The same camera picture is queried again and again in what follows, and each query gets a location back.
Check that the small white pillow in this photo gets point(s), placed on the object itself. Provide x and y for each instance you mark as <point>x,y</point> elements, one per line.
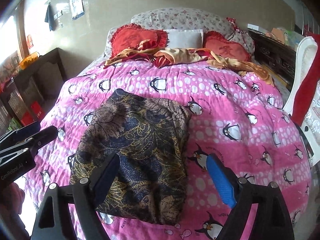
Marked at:
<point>185,38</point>

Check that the white chair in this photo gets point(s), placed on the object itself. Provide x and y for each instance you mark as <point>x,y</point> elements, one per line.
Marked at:
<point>303,62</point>

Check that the red box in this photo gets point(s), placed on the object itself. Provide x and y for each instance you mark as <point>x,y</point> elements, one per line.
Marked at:
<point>37,110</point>

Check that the gold and red cloth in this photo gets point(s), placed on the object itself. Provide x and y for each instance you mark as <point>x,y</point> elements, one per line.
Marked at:
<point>180,53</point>

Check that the dark wooden cabinet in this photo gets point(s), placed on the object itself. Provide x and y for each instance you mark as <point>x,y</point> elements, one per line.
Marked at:
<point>47,72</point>

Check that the red paper wall sticker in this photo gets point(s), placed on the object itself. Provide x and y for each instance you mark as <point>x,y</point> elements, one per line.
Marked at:
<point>30,41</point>

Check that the dark floral patterned garment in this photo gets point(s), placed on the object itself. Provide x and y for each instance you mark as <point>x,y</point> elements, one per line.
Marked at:
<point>140,142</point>

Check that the pink penguin print blanket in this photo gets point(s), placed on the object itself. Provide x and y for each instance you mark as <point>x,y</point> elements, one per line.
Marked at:
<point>225,100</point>

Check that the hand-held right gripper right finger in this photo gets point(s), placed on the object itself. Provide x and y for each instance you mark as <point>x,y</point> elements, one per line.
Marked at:
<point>221,182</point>

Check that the person's left hand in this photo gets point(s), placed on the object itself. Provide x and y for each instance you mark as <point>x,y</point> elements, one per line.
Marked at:
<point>12,195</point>

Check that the floral print pillow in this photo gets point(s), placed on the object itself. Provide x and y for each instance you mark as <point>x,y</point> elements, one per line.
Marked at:
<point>185,18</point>

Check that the red heart-shaped pillow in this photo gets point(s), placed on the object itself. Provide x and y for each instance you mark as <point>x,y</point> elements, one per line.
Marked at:
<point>135,38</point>
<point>225,47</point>

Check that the dark carved wooden nightstand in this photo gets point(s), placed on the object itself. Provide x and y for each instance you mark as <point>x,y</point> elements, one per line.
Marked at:
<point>272,50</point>

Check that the white lace cloth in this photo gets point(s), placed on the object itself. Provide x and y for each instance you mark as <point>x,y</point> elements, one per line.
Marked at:
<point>313,117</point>

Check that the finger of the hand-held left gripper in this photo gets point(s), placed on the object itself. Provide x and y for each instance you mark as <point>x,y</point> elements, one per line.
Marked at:
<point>46,135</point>
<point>22,130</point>

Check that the red cloth on chair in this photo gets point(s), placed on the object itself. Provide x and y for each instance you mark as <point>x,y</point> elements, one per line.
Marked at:
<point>306,87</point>

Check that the orange plastic basket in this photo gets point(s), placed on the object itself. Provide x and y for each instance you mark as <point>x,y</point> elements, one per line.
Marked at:
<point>28,60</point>

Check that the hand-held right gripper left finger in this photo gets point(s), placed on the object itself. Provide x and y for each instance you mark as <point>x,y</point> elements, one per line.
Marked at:
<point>107,180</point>

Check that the blue cloth hanging on wall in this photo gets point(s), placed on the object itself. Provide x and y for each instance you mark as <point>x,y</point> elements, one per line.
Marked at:
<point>48,17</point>

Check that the wall calendar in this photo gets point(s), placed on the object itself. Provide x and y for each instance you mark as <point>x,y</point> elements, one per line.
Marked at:
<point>76,2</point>

